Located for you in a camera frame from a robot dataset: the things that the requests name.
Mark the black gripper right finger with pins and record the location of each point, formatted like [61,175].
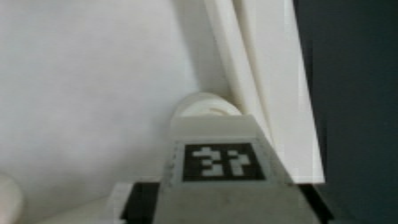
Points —
[317,203]

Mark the white square tabletop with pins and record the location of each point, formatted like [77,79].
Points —
[104,60]

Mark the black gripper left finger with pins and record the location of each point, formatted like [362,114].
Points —
[133,203]

